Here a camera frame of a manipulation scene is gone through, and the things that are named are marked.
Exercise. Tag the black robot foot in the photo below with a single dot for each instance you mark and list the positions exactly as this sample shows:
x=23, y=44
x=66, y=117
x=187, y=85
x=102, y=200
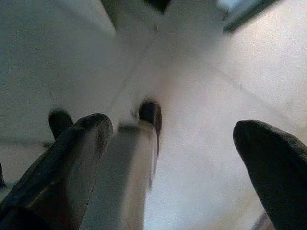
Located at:
x=59, y=122

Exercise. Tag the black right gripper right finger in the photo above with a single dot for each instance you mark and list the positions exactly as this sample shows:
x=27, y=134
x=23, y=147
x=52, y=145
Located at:
x=278, y=172

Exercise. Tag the silver robot leg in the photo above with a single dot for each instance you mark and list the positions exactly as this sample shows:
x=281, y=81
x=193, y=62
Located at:
x=127, y=172

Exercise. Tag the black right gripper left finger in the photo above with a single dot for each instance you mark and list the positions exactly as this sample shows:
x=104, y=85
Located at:
x=60, y=167

